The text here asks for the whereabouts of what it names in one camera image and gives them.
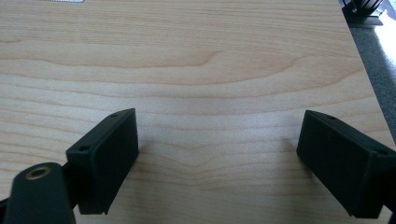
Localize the black metal stand base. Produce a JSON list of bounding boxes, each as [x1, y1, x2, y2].
[[339, 0, 387, 27]]

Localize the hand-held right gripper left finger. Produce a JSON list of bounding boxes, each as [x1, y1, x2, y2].
[[65, 107, 140, 216]]

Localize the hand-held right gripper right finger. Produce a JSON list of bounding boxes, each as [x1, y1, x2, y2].
[[296, 109, 396, 219]]

